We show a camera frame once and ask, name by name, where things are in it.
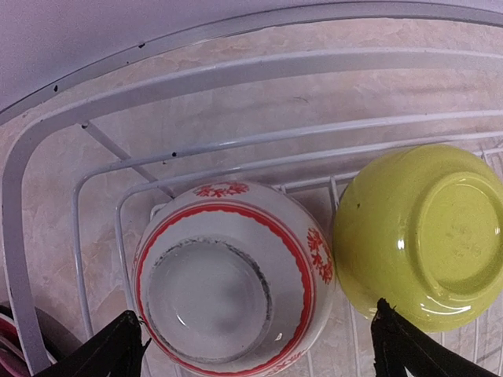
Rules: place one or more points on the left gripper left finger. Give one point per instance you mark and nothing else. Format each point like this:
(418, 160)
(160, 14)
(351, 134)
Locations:
(116, 350)

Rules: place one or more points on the lime green bowl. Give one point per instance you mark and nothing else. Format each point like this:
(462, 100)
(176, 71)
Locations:
(422, 229)

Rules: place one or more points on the pink polka dot plate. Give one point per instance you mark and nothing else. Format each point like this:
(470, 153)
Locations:
(12, 358)

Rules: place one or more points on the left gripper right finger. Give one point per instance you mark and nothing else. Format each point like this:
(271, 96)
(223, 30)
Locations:
(402, 349)

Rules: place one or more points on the dark red black plate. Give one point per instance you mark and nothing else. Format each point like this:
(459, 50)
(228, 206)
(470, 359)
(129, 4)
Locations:
(58, 340)

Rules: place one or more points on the white wire dish rack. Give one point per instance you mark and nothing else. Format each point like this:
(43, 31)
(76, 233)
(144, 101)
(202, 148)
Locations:
(299, 95)

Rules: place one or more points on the white red patterned bowl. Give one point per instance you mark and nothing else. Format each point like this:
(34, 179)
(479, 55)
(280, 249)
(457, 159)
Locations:
(233, 278)

